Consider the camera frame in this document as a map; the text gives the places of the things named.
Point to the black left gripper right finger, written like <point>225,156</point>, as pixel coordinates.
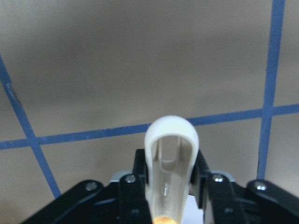
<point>223,201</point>

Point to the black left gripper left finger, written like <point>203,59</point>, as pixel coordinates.
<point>90,202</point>

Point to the beige plastic dustpan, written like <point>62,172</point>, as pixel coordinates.
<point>171,148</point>

